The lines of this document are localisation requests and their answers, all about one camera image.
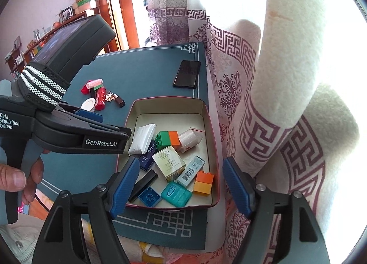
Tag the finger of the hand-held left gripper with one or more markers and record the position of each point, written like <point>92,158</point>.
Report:
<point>114,131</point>
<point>89,114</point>

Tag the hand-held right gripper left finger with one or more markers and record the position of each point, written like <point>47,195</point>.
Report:
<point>124,183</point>

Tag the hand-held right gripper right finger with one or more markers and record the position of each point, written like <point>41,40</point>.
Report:
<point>236,186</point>

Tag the white round lid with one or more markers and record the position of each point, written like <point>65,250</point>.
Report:
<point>87,104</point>

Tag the black comb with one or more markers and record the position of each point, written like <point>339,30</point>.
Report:
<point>143,185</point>

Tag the red can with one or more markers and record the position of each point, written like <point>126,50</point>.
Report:
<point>101,99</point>

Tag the red building block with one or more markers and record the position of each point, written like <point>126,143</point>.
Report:
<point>85,89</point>

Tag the blue building block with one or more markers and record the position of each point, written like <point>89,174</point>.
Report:
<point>149,196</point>

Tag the white tissue packet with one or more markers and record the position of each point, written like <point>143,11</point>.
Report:
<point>142,139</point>

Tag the pink and green building block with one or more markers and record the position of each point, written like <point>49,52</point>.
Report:
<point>99,88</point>

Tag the pink hair roller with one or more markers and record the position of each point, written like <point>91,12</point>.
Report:
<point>94,83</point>

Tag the orange and yellow building block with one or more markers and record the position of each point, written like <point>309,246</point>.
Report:
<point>203,183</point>

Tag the light blue patterned box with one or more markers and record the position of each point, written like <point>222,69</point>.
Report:
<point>190,172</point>

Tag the pale yellow box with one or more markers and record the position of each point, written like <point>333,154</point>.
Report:
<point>169,163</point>

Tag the green and orange building block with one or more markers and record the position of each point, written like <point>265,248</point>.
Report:
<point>165,139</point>

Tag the teal dental floss box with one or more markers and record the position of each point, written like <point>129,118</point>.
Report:
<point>175,193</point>

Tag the green felt desktop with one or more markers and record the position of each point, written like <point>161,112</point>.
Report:
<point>160,69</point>

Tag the person's left hand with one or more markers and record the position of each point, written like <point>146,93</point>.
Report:
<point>13,178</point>

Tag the dark blue tube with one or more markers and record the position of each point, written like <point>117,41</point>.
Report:
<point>148,155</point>

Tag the wooden bookshelf with books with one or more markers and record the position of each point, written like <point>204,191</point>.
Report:
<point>17,57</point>

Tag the white roll in plastic bag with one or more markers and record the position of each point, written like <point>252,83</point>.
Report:
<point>187,139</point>

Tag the yellow white towel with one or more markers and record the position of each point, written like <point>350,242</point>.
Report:
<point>152,252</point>

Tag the black smartphone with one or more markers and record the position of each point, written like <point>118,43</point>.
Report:
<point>187,74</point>

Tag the white zip garment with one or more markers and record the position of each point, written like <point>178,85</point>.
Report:
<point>17,238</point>

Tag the purple patterned white cloth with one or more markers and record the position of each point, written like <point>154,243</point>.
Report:
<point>286,51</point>

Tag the wooden door frame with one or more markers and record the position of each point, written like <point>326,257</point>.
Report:
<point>126,8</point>

